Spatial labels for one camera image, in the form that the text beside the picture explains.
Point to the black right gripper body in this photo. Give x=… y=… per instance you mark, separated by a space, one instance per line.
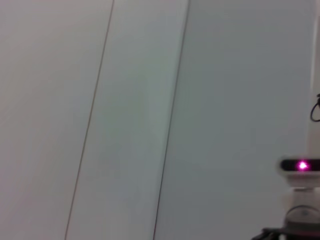
x=290 y=233

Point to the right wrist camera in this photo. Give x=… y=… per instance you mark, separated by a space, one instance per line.
x=300 y=172

